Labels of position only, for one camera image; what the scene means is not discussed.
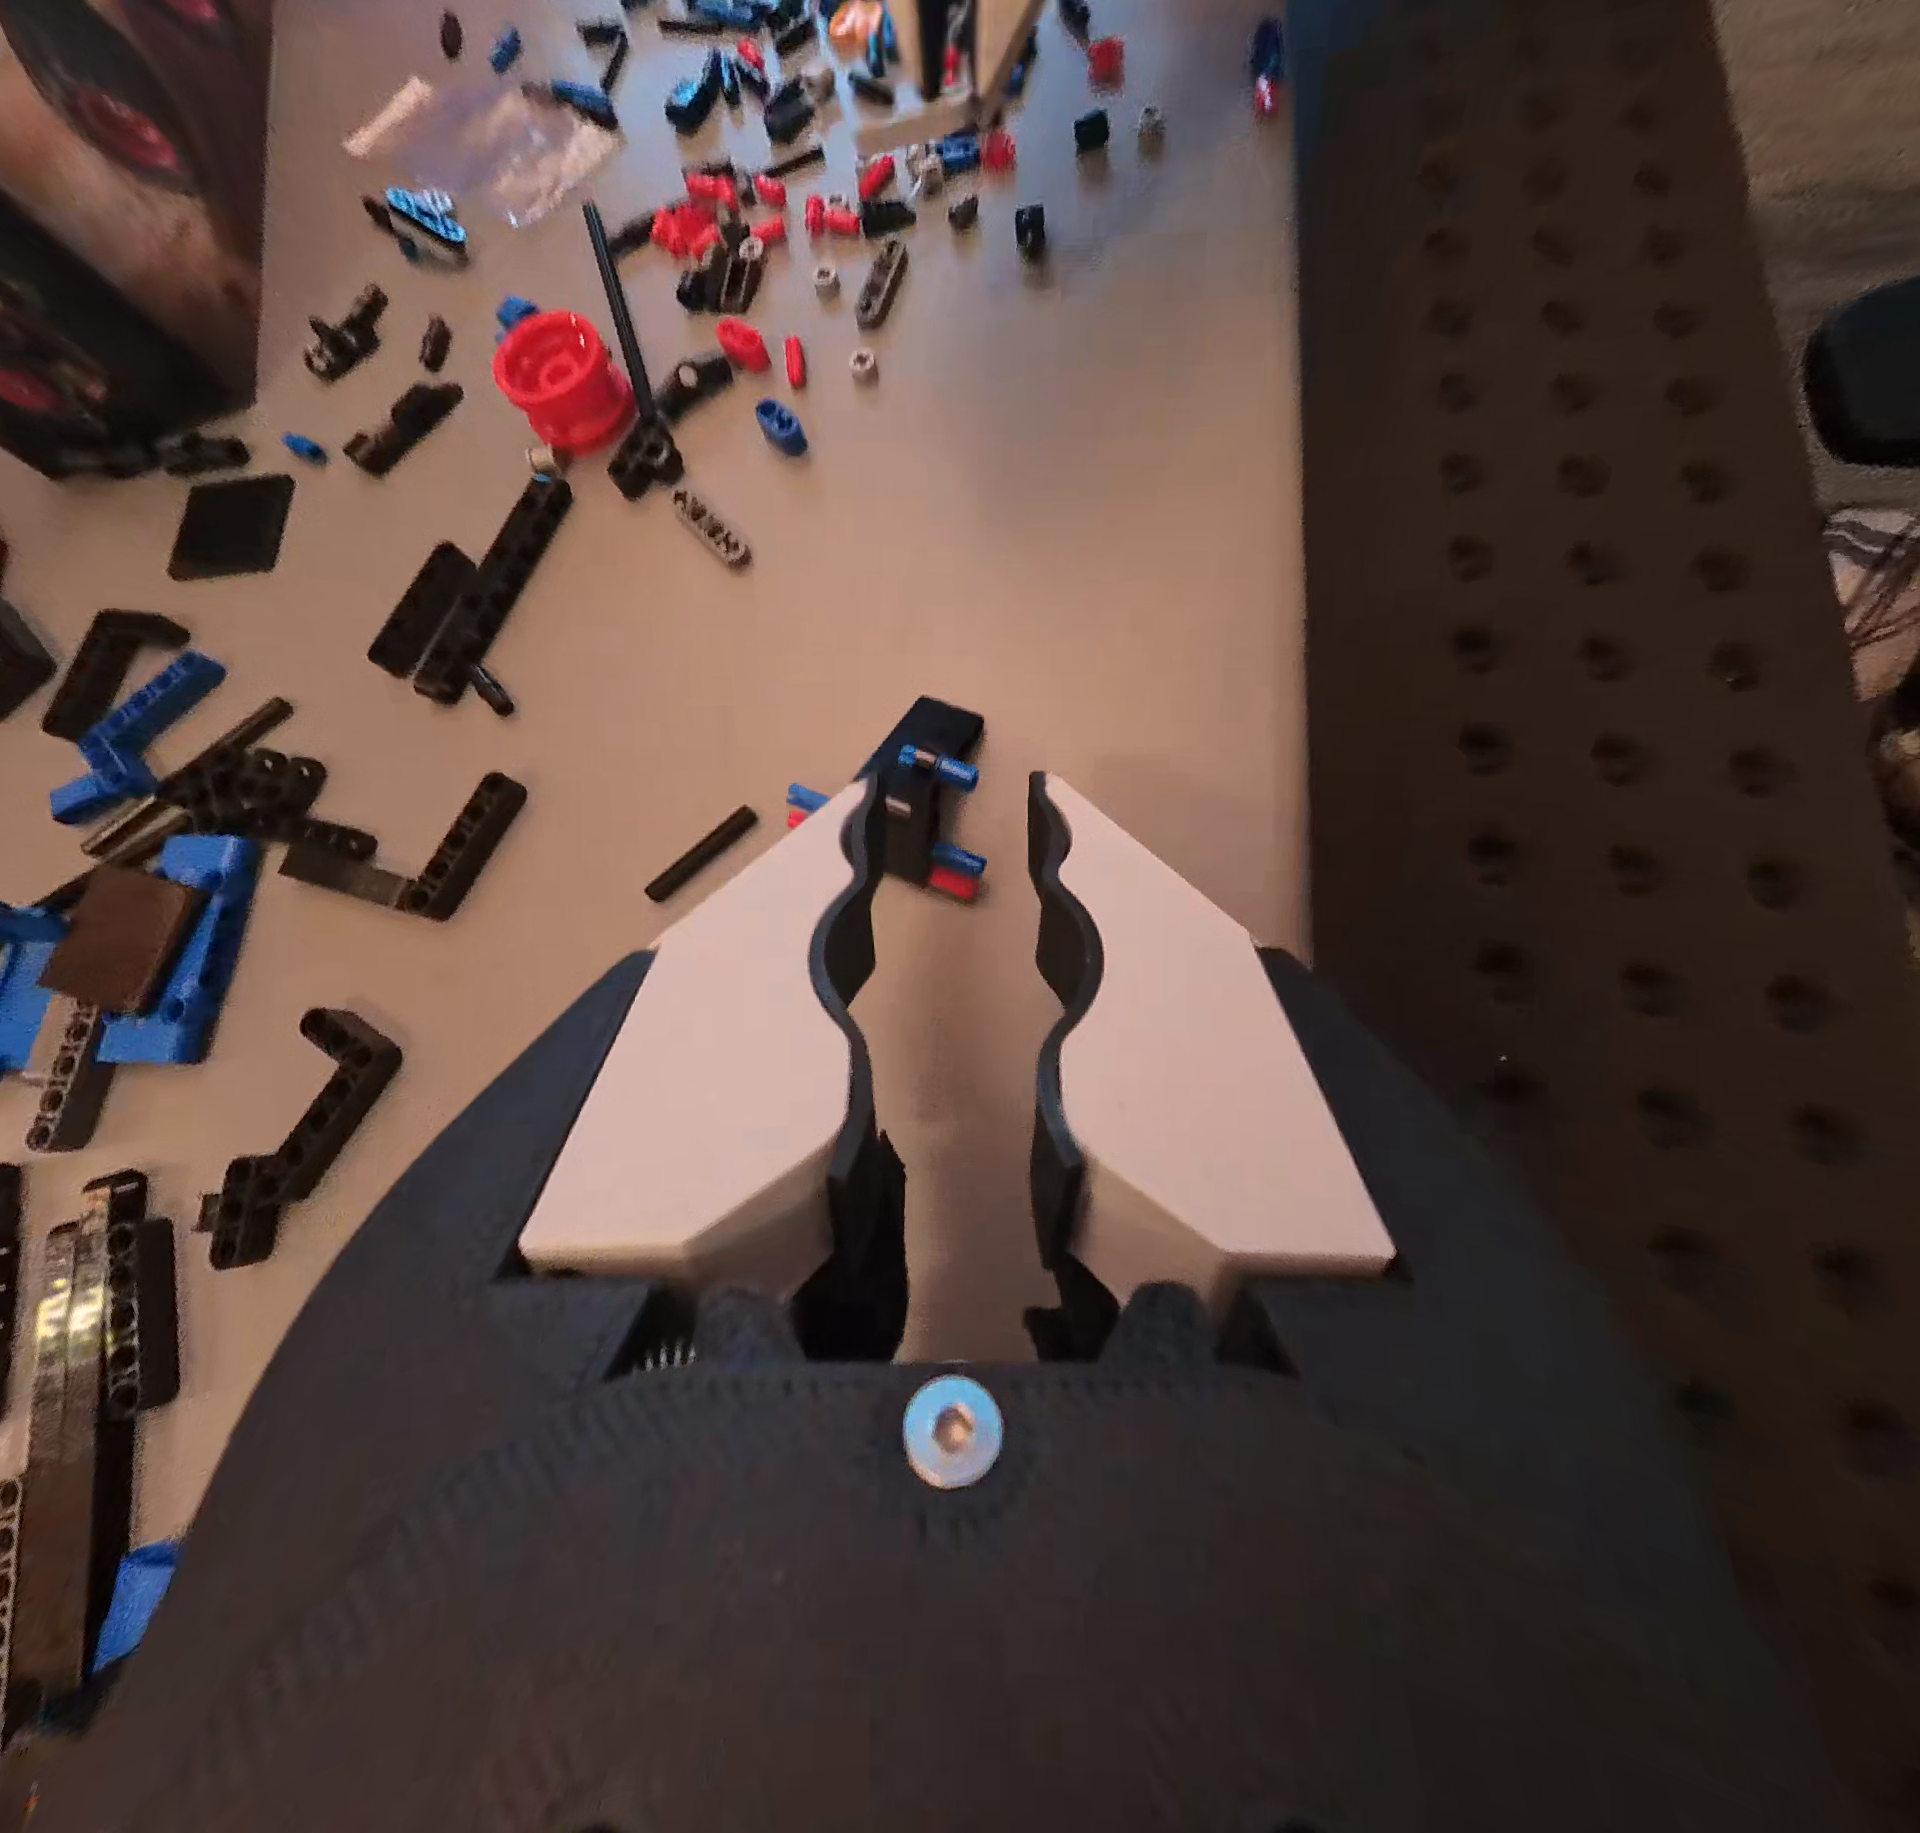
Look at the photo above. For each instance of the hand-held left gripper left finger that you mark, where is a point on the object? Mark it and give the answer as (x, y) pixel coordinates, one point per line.
(691, 1113)

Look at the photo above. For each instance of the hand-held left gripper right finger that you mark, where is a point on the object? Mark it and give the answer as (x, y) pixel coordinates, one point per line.
(1215, 1113)

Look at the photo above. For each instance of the pile of small pins connectors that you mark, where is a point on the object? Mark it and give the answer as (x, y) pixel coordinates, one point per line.
(691, 228)

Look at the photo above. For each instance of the small black blue brick assembly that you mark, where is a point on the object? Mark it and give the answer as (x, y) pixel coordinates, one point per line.
(922, 813)

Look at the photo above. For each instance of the grey desk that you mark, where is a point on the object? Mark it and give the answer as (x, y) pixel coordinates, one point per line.
(1051, 589)

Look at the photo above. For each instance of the black short axle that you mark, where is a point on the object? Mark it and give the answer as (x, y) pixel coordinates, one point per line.
(703, 854)

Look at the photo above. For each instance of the black angled beam flat plate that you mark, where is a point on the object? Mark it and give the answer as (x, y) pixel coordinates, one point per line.
(464, 843)

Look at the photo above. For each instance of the black angled beam with connector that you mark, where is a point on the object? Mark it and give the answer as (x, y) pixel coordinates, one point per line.
(308, 1135)

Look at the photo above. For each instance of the large clear plastic bag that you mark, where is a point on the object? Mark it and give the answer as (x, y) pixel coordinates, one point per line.
(495, 138)

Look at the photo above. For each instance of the black long axle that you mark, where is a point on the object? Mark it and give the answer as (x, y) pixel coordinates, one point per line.
(249, 730)
(621, 310)

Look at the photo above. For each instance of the blue small connector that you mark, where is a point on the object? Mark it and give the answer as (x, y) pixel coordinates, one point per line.
(781, 427)

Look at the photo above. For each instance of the blue small panel piece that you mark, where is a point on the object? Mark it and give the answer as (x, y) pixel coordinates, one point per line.
(518, 315)

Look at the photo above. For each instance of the red wheel rim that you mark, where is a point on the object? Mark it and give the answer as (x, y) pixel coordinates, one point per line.
(562, 379)

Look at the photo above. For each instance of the black connector pair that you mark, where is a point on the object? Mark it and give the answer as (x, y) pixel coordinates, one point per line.
(644, 457)

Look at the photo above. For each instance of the black connector cluster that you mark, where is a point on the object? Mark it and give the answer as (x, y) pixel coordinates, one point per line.
(249, 787)

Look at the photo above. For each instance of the black medium straight beam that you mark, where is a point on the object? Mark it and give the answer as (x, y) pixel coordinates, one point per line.
(502, 589)

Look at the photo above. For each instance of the black short straight beam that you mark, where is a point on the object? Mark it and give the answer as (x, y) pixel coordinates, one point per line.
(421, 611)

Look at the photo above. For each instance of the grey short flat beam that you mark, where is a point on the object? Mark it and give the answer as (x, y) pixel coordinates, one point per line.
(712, 529)

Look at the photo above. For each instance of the black square tile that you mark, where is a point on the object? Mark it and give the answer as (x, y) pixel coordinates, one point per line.
(233, 525)
(129, 932)

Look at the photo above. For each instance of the dark grey short beam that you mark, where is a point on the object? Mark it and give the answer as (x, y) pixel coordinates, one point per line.
(69, 1074)

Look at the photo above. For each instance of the black forked connector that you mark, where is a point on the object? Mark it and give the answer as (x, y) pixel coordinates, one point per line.
(344, 333)

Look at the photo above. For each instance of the blue angled beam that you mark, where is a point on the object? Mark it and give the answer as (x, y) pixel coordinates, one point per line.
(129, 745)

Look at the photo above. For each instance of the blue curved panel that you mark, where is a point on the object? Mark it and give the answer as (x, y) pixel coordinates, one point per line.
(134, 1601)

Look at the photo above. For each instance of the black toy set box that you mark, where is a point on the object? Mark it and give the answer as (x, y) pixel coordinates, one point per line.
(121, 213)

